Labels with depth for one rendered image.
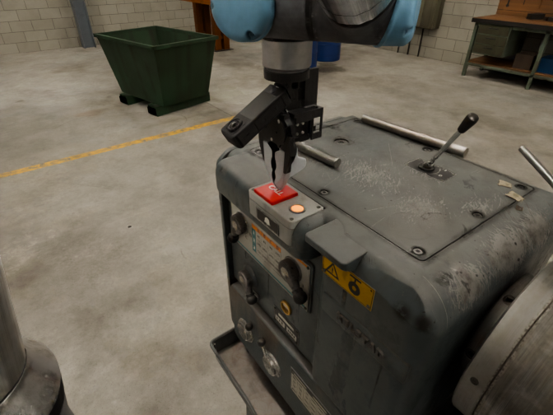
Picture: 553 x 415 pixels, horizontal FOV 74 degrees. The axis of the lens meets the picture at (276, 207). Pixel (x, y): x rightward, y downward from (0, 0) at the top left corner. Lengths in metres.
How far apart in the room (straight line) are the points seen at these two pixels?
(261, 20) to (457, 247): 0.42
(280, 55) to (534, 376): 0.55
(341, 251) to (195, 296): 1.74
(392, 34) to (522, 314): 0.41
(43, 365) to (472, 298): 0.51
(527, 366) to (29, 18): 9.88
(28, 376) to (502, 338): 0.55
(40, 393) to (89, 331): 1.98
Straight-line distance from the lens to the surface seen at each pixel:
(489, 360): 0.63
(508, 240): 0.69
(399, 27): 0.42
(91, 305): 2.38
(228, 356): 1.30
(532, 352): 0.62
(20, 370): 0.27
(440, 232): 0.64
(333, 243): 0.57
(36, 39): 10.03
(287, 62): 0.56
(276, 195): 0.66
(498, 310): 0.68
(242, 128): 0.55
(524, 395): 0.63
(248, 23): 0.44
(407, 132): 0.95
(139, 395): 1.94
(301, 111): 0.60
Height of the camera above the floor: 1.61
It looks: 34 degrees down
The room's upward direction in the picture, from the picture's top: straight up
